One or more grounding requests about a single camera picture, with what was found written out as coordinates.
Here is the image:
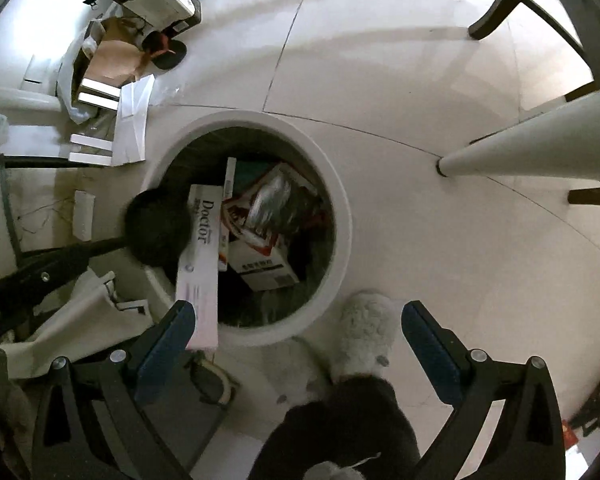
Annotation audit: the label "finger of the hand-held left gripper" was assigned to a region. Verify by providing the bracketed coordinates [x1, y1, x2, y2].
[7, 238, 131, 311]

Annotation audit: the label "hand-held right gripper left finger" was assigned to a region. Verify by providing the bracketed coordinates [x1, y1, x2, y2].
[30, 301, 196, 480]

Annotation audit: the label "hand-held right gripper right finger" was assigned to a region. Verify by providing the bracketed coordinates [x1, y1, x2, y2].
[401, 301, 566, 480]

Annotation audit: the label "long white toothpaste box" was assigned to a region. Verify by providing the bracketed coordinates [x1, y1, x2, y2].
[175, 184, 231, 351]

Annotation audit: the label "green white medicine box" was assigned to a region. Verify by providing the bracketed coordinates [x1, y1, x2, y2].
[227, 237, 302, 292]

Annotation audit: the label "red white snack packet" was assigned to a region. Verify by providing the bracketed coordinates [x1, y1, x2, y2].
[221, 162, 331, 256]

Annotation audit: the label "white rainbow striped box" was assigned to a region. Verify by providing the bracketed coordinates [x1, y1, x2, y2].
[219, 157, 238, 272]

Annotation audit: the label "white round trash bin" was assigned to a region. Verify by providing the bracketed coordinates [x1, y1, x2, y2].
[140, 110, 353, 348]

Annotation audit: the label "white cloth bag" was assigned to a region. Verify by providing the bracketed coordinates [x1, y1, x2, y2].
[0, 270, 153, 378]

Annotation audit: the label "small white strip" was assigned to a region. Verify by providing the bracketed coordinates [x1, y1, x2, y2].
[72, 190, 96, 242]

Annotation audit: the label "white fluffy slipper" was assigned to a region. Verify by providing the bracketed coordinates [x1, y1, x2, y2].
[329, 291, 399, 382]
[306, 461, 363, 480]

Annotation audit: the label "white foam strip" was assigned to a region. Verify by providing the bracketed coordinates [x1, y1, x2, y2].
[70, 132, 114, 166]

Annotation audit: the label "folded white paper sheets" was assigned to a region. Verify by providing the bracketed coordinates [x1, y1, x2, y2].
[111, 74, 156, 166]

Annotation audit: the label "white table leg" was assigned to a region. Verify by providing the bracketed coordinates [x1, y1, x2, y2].
[436, 85, 600, 182]
[0, 85, 62, 112]

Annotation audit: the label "brown paper bag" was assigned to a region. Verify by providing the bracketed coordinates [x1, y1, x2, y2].
[82, 17, 150, 84]

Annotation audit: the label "dark shoe with red strap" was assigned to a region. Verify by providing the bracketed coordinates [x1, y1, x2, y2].
[142, 30, 188, 71]

